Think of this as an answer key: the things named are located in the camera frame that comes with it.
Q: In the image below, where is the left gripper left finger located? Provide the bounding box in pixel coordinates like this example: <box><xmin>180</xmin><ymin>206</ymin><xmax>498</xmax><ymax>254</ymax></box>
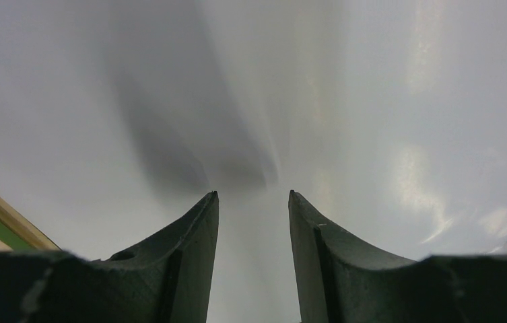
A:
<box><xmin>0</xmin><ymin>192</ymin><xmax>219</xmax><ymax>322</ymax></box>

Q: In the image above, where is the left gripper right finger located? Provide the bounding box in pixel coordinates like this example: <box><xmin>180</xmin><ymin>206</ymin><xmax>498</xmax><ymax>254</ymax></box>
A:
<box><xmin>288</xmin><ymin>191</ymin><xmax>507</xmax><ymax>322</ymax></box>

